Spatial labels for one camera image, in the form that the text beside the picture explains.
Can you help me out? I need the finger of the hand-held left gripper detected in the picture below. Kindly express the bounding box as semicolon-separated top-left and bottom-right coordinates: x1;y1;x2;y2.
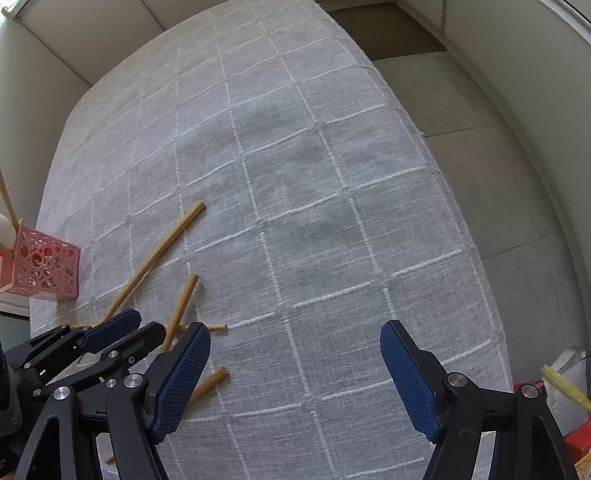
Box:
31;322;167;398
7;309;142;370

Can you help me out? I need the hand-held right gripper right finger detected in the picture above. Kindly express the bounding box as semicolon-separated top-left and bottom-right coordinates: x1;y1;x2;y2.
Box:
379;319;580;480

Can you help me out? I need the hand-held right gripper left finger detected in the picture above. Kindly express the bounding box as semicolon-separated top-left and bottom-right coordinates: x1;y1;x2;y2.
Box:
16;322;212;480

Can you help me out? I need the pink perforated utensil holder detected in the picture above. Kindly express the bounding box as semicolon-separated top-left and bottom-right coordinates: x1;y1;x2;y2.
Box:
0;220;81;302

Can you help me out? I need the white plastic spoon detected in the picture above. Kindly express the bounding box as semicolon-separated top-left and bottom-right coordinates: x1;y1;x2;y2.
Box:
0;211;18;254

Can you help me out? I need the white paper bag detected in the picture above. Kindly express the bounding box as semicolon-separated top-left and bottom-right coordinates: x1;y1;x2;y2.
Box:
547;347;589;437

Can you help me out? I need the yellow green wrapped item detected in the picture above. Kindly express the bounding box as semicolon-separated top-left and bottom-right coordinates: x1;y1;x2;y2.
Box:
541;364;591;411

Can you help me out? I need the grey checked tablecloth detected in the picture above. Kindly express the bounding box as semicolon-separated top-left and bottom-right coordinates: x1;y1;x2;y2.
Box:
28;0;514;480

